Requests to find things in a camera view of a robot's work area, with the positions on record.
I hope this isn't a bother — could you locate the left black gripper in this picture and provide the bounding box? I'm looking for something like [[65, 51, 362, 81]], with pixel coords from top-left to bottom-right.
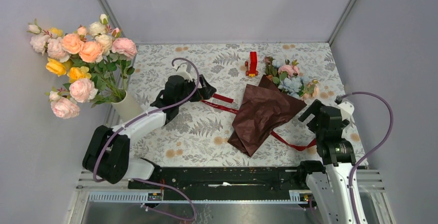
[[176, 74, 216, 106]]

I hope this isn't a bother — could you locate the brown paper bouquet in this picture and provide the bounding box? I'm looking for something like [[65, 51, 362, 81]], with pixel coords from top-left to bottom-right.
[[228, 56, 319, 157]]

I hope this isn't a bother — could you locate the red ribbon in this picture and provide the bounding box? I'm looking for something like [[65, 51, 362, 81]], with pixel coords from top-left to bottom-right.
[[202, 93, 317, 151]]

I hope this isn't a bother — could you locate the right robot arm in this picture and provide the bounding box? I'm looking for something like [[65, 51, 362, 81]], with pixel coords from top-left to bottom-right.
[[293, 100, 367, 223]]

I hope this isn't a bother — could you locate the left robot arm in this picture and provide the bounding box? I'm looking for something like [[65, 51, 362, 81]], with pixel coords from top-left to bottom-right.
[[82, 75, 217, 188]]

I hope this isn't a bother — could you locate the floral patterned table mat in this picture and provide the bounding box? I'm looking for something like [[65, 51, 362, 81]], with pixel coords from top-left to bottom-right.
[[128, 43, 345, 167]]

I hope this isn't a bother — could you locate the red toy block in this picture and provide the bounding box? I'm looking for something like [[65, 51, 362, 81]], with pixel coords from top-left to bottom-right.
[[244, 51, 259, 77]]

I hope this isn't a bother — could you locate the pastel rose bunch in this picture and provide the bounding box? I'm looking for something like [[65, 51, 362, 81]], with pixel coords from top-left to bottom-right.
[[27, 14, 137, 119]]

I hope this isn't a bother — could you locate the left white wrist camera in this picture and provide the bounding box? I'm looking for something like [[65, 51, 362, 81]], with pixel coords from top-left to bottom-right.
[[173, 62, 193, 82]]

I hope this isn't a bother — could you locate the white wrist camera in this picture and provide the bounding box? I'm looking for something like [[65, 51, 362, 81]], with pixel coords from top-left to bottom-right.
[[337, 101, 355, 120], [173, 62, 193, 82]]

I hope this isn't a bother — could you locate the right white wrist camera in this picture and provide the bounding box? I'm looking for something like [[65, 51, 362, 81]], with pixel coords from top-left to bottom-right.
[[337, 101, 355, 120]]

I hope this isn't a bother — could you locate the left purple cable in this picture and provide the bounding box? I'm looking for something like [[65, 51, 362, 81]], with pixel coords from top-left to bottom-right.
[[92, 57, 201, 222]]

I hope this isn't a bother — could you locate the purple cable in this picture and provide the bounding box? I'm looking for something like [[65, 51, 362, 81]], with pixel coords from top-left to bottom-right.
[[92, 57, 201, 222], [335, 91, 394, 224]]

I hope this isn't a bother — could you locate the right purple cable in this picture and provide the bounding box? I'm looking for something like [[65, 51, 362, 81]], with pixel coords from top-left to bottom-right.
[[335, 91, 394, 224]]

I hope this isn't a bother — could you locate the slotted white cable duct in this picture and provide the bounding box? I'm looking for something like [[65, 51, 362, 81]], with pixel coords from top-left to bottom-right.
[[88, 190, 308, 204]]

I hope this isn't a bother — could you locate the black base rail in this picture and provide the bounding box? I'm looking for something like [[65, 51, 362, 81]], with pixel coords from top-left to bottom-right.
[[128, 167, 310, 194]]

